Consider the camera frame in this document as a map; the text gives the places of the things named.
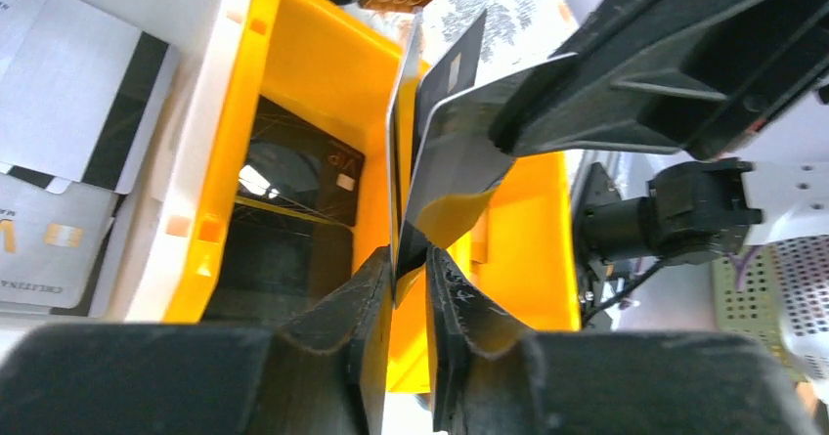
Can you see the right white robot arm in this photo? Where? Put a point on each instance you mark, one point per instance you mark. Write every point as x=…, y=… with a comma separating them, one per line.
x=793, y=236

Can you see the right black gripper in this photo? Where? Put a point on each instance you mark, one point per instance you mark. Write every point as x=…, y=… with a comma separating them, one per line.
x=663, y=76

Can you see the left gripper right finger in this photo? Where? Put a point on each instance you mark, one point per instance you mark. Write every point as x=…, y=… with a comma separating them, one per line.
x=486, y=366

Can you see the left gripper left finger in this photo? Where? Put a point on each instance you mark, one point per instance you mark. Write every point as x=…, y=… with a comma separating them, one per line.
x=326, y=368

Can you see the clear plastic card bin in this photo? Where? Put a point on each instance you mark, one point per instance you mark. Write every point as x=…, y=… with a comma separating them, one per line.
x=207, y=34

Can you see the white magnetic stripe card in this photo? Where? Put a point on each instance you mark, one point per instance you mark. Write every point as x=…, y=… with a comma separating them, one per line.
x=81, y=91

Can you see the yellow divided plastic bin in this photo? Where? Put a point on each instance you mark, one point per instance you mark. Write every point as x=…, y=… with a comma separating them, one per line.
x=334, y=70

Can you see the black VIP card stack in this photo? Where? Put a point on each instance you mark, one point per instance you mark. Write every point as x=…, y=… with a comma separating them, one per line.
x=290, y=240

